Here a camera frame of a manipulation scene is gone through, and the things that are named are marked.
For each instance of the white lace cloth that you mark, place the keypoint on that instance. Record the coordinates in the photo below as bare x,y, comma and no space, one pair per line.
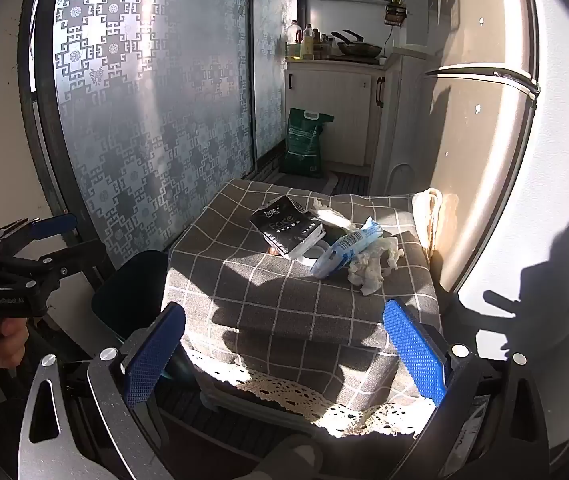
314,400

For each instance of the white tape roll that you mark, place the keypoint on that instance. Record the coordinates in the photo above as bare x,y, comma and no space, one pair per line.
314,258

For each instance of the blue white plastic wrapper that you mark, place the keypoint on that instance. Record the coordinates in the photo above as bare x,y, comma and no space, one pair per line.
344,250

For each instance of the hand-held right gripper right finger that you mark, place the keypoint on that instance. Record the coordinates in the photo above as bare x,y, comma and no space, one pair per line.
414,355

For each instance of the beige refrigerator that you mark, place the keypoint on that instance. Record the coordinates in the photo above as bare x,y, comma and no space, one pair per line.
489,160

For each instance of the cream cloth bag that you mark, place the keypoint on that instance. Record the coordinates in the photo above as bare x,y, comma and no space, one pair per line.
429,210

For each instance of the white kitchen cabinet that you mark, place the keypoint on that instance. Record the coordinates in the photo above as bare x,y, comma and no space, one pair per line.
329,105

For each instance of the dark frying pan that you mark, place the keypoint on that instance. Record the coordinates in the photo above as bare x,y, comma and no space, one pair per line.
359,49

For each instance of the black tissue pack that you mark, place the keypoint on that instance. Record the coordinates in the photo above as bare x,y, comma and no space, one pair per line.
284,227

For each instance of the small seasoning bottle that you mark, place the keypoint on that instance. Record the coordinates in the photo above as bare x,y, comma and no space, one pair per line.
309,42

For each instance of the wall spice rack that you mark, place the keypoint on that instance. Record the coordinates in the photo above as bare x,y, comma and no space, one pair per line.
395,12

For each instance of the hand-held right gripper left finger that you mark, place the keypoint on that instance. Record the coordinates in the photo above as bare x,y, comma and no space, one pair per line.
154,355

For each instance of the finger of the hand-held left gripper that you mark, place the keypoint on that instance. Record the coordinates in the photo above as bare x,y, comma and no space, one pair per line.
79,255
52,226

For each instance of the white tissue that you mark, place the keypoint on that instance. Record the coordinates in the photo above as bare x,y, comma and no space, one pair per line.
369,265

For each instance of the clear oil bottle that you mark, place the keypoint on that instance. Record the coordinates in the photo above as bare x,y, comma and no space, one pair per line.
293,40

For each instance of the grey checked tablecloth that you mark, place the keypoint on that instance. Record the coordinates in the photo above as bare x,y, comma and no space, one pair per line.
264,300

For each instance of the crumpled clear plastic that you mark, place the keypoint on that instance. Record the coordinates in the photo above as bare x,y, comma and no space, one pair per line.
332,215

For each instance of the teal plastic bin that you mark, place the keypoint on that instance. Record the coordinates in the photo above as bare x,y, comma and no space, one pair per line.
129,285

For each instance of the patterned sliding glass door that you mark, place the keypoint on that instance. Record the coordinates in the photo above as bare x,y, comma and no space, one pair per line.
154,110
274,60

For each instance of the green sack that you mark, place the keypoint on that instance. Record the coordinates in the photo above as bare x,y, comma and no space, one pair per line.
302,145

